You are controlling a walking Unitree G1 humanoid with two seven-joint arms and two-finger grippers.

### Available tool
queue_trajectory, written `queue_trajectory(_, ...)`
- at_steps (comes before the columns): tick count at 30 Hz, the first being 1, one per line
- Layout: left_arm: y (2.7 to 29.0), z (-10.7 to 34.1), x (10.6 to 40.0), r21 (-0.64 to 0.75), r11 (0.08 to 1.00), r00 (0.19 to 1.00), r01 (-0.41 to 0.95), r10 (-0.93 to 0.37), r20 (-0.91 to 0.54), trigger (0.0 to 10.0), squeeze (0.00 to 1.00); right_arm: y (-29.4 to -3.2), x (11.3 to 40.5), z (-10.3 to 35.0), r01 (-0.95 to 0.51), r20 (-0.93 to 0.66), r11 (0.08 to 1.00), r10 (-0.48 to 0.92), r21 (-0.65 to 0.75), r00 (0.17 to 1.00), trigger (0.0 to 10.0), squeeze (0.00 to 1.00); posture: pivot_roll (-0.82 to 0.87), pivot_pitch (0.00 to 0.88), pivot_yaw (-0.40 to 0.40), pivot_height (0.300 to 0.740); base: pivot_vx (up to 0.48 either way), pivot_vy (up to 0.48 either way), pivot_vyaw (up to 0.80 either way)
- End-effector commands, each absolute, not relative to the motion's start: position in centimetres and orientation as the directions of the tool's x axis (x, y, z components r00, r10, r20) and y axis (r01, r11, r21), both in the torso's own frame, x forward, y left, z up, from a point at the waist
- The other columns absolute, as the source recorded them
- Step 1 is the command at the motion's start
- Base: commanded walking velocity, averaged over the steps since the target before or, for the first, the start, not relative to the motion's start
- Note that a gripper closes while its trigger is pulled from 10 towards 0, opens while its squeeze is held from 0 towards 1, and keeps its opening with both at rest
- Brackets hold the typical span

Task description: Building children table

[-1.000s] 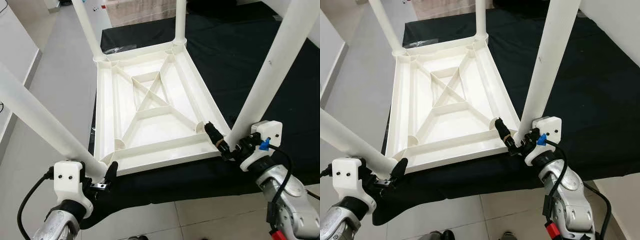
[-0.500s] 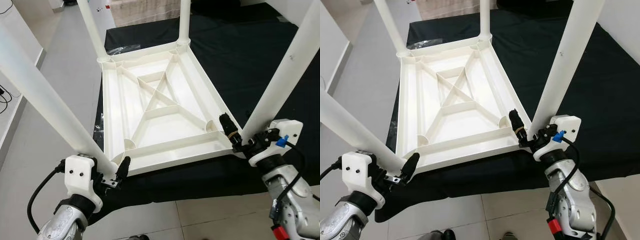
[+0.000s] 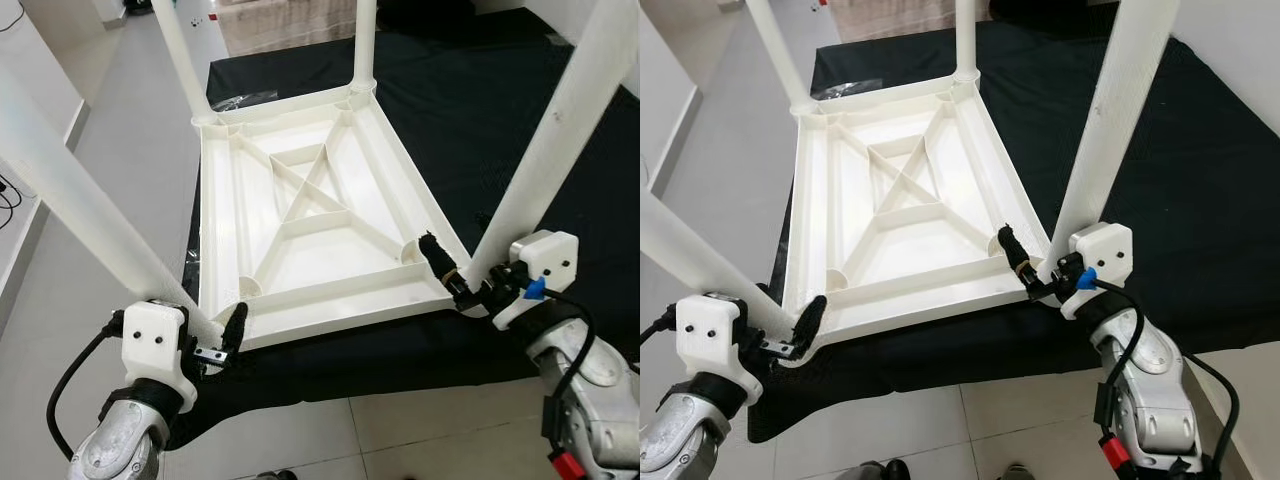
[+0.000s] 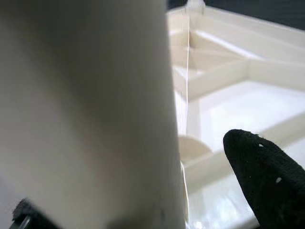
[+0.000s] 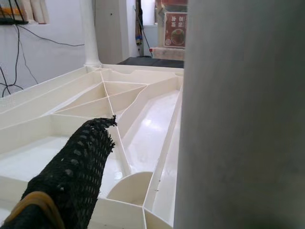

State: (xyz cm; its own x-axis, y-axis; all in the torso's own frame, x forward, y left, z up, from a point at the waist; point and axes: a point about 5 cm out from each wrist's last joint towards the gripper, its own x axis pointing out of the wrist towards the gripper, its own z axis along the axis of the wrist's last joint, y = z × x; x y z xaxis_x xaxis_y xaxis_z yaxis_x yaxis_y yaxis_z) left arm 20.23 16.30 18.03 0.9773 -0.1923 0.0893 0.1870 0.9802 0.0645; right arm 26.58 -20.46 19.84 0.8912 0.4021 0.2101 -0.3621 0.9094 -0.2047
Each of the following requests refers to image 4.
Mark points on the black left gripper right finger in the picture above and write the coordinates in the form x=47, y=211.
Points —
x=267, y=181

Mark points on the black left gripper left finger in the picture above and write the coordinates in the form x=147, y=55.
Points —
x=31, y=212

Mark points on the white plastic table top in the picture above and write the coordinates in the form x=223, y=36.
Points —
x=238, y=95

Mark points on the black table cloth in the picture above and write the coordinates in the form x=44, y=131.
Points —
x=262, y=9

